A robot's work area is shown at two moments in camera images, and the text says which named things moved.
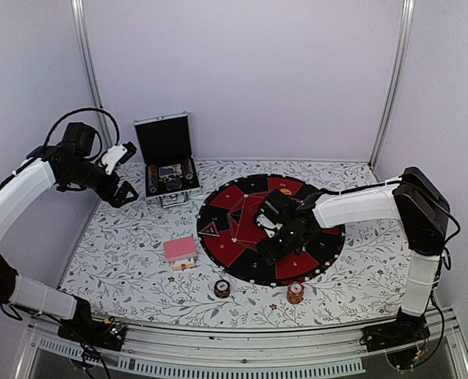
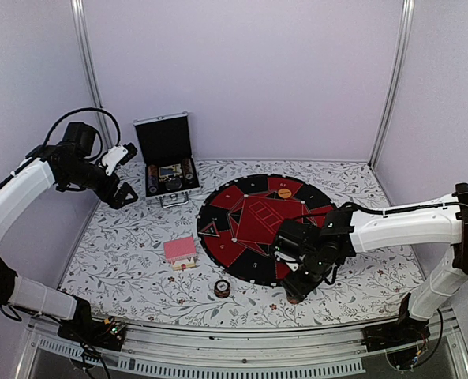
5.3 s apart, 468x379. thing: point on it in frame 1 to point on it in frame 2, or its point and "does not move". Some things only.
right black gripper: (271, 254) to (295, 290)
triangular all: (210, 230) does not move
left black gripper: (106, 193) does not move
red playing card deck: (179, 249) does not move
